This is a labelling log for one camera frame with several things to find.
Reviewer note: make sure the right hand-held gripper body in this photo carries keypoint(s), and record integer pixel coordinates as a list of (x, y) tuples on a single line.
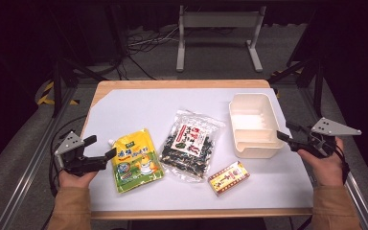
[(324, 138)]

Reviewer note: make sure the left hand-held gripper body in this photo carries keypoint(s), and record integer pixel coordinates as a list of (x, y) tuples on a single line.
[(76, 161)]

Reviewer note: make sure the small yellow red box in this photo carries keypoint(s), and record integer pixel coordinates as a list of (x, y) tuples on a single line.
[(228, 178)]

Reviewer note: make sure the aluminium frame rail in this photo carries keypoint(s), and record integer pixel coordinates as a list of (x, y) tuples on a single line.
[(28, 166), (361, 204)]

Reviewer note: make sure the yellow green spout pouch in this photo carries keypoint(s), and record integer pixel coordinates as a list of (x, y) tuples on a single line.
[(135, 159)]

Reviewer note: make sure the grey metal stand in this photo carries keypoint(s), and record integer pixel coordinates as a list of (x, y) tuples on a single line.
[(218, 19)]

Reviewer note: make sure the yellow black hazard tape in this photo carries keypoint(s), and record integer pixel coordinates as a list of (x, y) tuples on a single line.
[(46, 96)]

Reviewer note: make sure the clear bag of dried seaweed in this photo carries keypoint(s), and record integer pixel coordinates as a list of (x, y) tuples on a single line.
[(189, 145)]

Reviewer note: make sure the person's right hand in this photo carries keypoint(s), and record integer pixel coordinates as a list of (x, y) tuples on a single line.
[(327, 167)]

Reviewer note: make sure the black tripod stand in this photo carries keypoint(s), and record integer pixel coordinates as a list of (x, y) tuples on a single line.
[(59, 81), (316, 80)]

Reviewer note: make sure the person's left hand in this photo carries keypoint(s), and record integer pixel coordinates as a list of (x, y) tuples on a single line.
[(74, 179)]

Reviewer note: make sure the cream plastic container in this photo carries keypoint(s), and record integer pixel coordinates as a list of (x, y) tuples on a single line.
[(255, 126)]

